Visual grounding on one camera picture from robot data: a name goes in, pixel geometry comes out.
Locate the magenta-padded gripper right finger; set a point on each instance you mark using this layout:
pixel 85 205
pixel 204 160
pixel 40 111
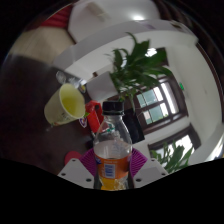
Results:
pixel 150 171

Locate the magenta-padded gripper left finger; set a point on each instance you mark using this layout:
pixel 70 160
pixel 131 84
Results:
pixel 76 171

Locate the orange drink bottle black cap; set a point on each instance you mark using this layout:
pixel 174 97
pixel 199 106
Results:
pixel 112 156

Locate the flat round red coaster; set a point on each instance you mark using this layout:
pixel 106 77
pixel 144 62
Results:
pixel 71 156

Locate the leafy plant in white pot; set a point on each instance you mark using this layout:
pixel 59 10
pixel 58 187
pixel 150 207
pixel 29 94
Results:
pixel 136 66
pixel 173 156

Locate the dark framed window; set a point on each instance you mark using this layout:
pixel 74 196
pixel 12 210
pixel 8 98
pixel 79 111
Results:
pixel 152 52
pixel 180 143

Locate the black chair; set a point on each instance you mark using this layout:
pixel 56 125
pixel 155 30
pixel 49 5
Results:
pixel 135 126

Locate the red pouch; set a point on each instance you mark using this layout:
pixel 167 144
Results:
pixel 93 115

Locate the pale yellow cup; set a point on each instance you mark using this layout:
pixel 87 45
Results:
pixel 61 110

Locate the green exit sign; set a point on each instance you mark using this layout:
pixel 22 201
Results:
pixel 181 86

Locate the clear glass disc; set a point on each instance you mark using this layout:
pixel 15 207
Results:
pixel 61 76

